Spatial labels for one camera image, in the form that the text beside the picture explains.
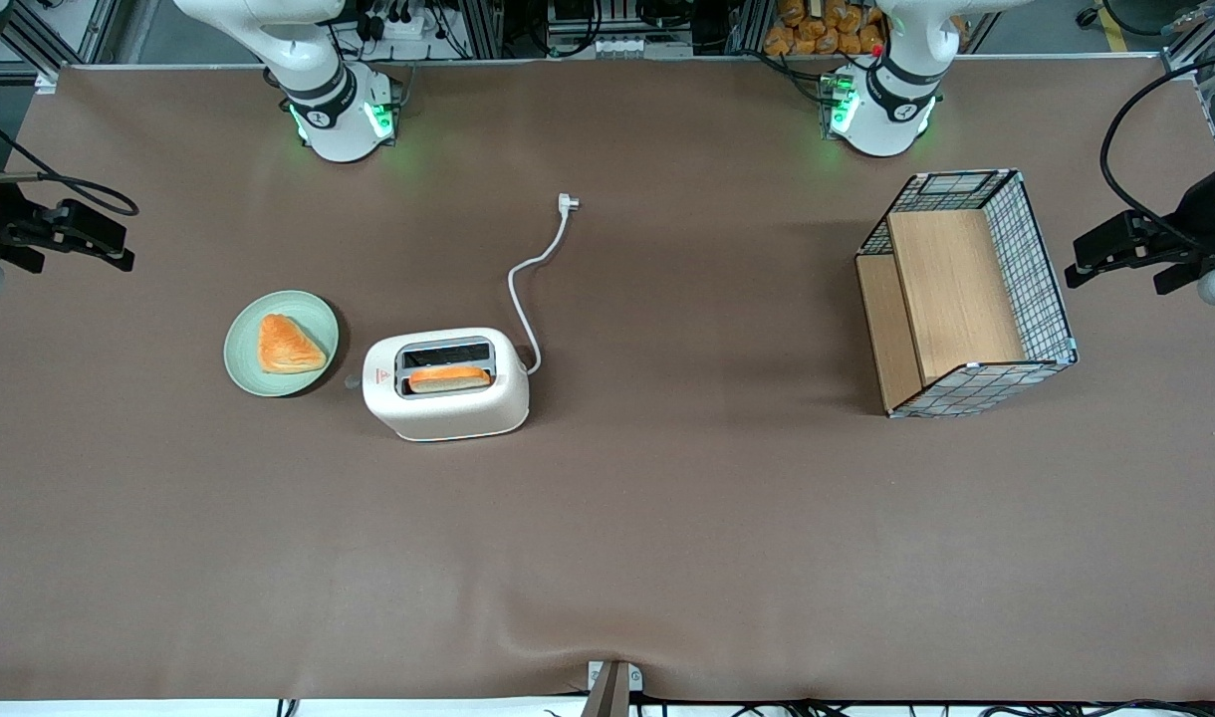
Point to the white power strip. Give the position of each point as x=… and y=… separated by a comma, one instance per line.
x=408, y=25

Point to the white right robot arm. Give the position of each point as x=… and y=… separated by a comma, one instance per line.
x=334, y=119

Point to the grey front camera mount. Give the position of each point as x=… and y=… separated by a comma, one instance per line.
x=612, y=687

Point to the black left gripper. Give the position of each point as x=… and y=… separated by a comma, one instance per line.
x=1181, y=237

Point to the light wooden shelf insert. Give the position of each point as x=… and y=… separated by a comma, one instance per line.
x=956, y=294

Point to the triangular golden bread piece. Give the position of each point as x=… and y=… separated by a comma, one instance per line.
x=287, y=347

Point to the orange toast slice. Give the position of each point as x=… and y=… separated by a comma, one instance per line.
x=450, y=378

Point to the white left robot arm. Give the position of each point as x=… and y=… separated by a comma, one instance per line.
x=881, y=115

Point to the pale green round plate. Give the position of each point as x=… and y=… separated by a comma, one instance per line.
x=244, y=354

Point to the white two-slot toaster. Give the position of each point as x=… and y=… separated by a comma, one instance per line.
x=448, y=413

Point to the aluminium table corner frame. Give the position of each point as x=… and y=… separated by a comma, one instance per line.
x=1200, y=50

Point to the aluminium frame post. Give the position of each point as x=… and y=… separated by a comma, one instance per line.
x=483, y=25

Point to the pile of orange bread rolls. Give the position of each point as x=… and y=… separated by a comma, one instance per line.
x=817, y=30

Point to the white terminal block strip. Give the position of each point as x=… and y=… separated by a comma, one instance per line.
x=627, y=46

